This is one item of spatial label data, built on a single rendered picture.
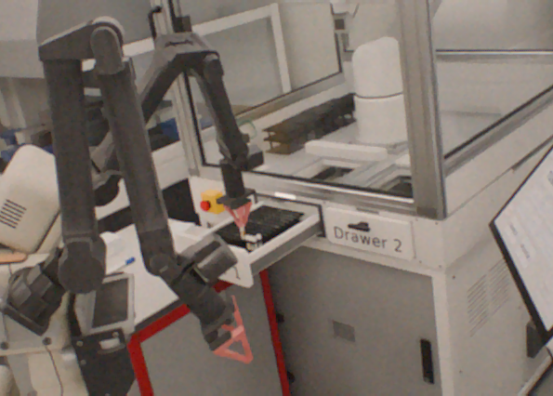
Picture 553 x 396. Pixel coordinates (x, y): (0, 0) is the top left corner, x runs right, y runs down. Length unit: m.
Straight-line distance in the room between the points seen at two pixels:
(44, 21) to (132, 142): 1.44
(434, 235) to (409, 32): 0.54
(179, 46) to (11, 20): 1.27
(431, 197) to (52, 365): 1.00
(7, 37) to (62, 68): 1.61
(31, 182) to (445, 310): 1.17
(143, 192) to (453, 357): 1.18
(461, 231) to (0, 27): 1.79
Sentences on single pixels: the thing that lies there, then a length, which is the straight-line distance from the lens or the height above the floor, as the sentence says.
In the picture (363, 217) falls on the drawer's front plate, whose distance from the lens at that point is 1.96.
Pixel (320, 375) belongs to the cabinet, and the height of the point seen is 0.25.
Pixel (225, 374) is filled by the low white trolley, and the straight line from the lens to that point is 2.32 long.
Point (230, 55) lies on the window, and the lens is 2.16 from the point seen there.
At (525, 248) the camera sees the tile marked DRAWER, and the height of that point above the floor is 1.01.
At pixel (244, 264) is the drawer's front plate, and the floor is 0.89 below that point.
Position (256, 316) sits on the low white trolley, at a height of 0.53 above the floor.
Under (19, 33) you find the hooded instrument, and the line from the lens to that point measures 2.64.
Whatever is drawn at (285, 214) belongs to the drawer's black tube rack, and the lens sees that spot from 2.12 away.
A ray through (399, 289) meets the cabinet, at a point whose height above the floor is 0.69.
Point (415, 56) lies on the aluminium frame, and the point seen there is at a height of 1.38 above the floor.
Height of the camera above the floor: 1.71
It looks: 21 degrees down
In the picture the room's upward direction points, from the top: 10 degrees counter-clockwise
